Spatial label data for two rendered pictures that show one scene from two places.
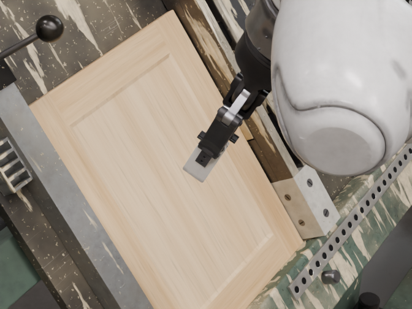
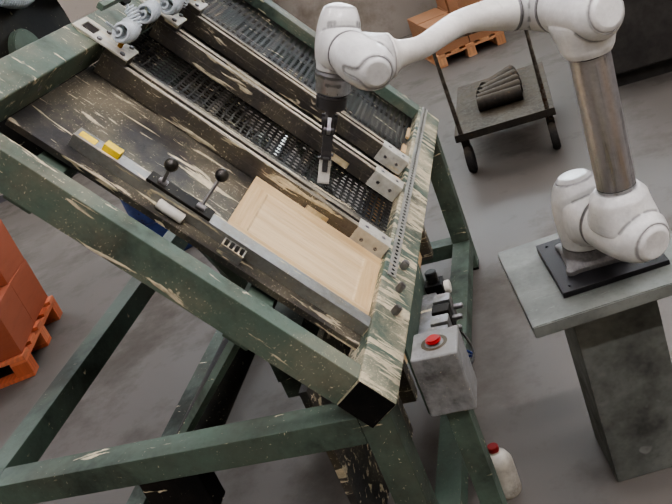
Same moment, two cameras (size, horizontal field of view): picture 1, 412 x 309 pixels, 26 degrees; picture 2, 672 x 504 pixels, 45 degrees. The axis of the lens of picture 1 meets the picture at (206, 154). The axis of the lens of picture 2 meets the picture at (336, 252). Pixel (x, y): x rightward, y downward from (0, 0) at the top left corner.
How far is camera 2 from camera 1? 1.19 m
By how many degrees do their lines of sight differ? 19
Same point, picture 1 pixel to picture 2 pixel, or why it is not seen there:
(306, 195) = (369, 232)
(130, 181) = (286, 248)
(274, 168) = (347, 228)
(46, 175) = (252, 247)
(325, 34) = (352, 45)
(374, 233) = (413, 246)
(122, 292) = (315, 287)
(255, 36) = (323, 90)
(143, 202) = (298, 255)
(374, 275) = not seen: hidden behind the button
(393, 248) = not seen: hidden behind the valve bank
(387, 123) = (386, 56)
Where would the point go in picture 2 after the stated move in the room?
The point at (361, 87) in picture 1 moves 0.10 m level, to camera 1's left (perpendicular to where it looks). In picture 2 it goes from (373, 49) to (332, 68)
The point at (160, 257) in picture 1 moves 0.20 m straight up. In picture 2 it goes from (320, 276) to (295, 216)
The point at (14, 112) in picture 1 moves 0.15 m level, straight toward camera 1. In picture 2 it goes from (222, 225) to (250, 231)
